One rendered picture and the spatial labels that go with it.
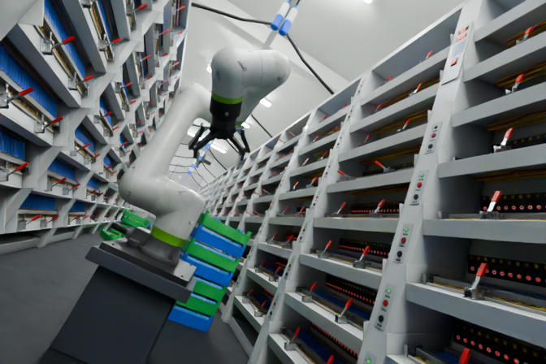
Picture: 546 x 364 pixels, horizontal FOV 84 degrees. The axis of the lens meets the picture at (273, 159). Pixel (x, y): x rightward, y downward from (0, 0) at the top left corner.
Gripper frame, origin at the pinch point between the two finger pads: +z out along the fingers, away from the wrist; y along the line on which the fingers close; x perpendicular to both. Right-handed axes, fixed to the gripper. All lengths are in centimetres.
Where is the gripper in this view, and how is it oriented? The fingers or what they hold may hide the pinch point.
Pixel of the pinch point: (218, 163)
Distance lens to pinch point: 106.2
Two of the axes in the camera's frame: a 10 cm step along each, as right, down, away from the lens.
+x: 1.8, 6.4, -7.5
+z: -2.1, 7.7, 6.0
